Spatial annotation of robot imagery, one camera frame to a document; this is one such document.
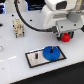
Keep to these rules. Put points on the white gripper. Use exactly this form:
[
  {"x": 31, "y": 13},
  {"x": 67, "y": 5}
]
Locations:
[{"x": 65, "y": 25}]

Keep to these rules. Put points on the red gear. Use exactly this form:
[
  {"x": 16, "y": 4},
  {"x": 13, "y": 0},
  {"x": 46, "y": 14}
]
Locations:
[{"x": 66, "y": 37}]

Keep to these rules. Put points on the blue gear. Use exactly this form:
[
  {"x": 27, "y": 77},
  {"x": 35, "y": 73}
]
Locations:
[{"x": 51, "y": 53}]

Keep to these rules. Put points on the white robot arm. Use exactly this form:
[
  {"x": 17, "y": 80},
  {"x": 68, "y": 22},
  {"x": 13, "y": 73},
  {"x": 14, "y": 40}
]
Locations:
[{"x": 63, "y": 17}]

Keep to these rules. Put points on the black-framed peg base plate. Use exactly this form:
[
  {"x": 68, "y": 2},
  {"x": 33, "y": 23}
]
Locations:
[{"x": 32, "y": 62}]

